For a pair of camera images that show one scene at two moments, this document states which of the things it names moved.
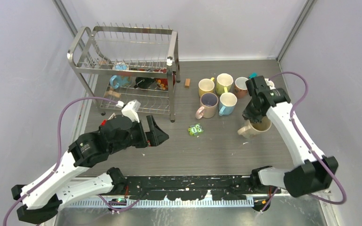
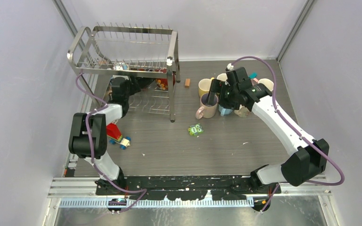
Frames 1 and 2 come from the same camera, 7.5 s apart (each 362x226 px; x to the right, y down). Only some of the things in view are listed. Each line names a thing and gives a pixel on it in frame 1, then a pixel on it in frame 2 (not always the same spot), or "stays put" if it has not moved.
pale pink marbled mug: [209, 102] stays put
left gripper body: [137, 138] -> [131, 89]
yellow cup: [206, 85] stays put
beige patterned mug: [252, 129] -> [243, 111]
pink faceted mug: [270, 83] stays put
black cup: [143, 82] stays put
